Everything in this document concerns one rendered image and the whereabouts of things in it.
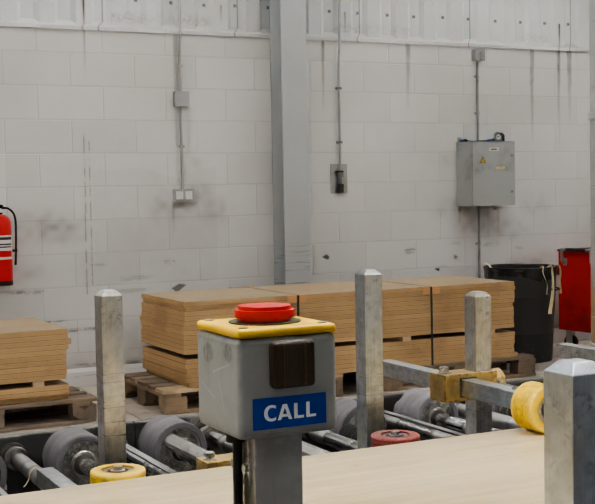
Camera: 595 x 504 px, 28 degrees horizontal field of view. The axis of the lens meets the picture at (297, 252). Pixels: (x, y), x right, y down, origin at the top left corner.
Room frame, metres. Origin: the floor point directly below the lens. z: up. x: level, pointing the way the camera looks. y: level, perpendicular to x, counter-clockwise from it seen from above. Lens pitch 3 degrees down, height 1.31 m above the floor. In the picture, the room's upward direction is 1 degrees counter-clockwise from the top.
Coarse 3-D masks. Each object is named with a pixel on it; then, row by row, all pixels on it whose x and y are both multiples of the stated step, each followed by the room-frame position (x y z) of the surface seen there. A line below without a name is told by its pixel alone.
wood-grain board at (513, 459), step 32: (384, 448) 1.85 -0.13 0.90; (416, 448) 1.85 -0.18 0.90; (448, 448) 1.84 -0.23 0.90; (480, 448) 1.84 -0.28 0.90; (512, 448) 1.83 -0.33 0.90; (128, 480) 1.67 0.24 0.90; (160, 480) 1.67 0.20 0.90; (192, 480) 1.67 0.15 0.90; (224, 480) 1.66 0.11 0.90; (320, 480) 1.65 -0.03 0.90; (352, 480) 1.65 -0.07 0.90; (384, 480) 1.65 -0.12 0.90; (416, 480) 1.64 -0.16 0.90; (448, 480) 1.64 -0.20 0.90; (480, 480) 1.64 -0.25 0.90; (512, 480) 1.63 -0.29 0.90
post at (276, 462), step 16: (240, 448) 0.77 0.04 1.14; (256, 448) 0.76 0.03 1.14; (272, 448) 0.77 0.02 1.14; (288, 448) 0.77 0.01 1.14; (240, 464) 0.77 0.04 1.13; (256, 464) 0.76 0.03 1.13; (272, 464) 0.77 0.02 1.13; (288, 464) 0.77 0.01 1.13; (240, 480) 0.77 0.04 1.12; (256, 480) 0.76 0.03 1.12; (272, 480) 0.77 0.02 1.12; (288, 480) 0.77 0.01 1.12; (240, 496) 0.77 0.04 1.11; (256, 496) 0.76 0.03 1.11; (272, 496) 0.77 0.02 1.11; (288, 496) 0.77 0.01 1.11
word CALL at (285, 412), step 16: (256, 400) 0.74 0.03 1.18; (272, 400) 0.75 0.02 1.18; (288, 400) 0.75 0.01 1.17; (304, 400) 0.76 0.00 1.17; (320, 400) 0.76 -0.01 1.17; (256, 416) 0.74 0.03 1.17; (272, 416) 0.75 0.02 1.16; (288, 416) 0.75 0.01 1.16; (304, 416) 0.76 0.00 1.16; (320, 416) 0.76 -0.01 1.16
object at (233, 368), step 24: (216, 336) 0.77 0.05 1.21; (240, 336) 0.74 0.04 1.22; (264, 336) 0.75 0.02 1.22; (288, 336) 0.76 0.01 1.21; (312, 336) 0.76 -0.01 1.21; (216, 360) 0.77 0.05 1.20; (240, 360) 0.74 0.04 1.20; (264, 360) 0.75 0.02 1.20; (216, 384) 0.77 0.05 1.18; (240, 384) 0.74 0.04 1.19; (264, 384) 0.75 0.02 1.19; (216, 408) 0.77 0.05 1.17; (240, 408) 0.74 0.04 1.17; (240, 432) 0.74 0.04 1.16; (264, 432) 0.75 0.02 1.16; (288, 432) 0.75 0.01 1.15
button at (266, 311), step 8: (240, 304) 0.79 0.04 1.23; (248, 304) 0.79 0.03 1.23; (256, 304) 0.79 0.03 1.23; (264, 304) 0.79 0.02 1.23; (272, 304) 0.79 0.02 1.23; (280, 304) 0.79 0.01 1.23; (288, 304) 0.79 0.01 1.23; (240, 312) 0.77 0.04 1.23; (248, 312) 0.77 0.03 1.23; (256, 312) 0.77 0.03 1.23; (264, 312) 0.77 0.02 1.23; (272, 312) 0.77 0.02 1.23; (280, 312) 0.77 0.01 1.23; (288, 312) 0.77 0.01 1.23; (240, 320) 0.78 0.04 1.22; (248, 320) 0.77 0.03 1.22; (256, 320) 0.77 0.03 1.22; (264, 320) 0.77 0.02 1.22; (272, 320) 0.77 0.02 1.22; (280, 320) 0.77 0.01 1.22; (288, 320) 0.78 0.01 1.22
